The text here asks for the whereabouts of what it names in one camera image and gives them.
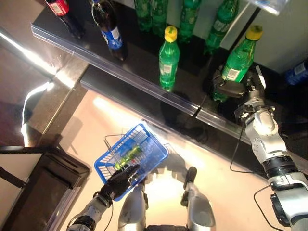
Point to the silver left robot leg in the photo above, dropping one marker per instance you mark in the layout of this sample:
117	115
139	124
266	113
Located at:
132	214

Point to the black cabinet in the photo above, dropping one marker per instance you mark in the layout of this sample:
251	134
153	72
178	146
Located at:
55	187

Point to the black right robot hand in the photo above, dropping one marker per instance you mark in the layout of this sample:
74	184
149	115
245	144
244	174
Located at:
255	91

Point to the blue plastic shopping basket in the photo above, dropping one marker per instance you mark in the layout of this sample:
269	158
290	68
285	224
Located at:
106	166

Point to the dark robot pelvis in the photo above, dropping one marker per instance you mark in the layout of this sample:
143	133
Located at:
166	228

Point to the silver robot leg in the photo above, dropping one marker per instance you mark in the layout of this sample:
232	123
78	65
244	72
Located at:
132	214
199	211

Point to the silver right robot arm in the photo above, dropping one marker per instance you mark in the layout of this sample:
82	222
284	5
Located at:
262	125

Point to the green plastic drink bottle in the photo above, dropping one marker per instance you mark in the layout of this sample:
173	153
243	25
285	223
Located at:
130	154

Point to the white panel black frame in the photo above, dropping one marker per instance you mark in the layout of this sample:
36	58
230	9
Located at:
14	168

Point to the cola bottle red cap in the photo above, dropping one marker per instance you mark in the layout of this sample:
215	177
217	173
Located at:
60	7

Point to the green soda bottle yellow cap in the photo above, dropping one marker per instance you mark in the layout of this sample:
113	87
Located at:
143	14
158	16
188	19
238	62
220	26
168	65

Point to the silver right robot leg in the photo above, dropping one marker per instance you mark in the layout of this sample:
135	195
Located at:
199	211

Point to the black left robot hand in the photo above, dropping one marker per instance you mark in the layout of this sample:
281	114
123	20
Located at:
118	185

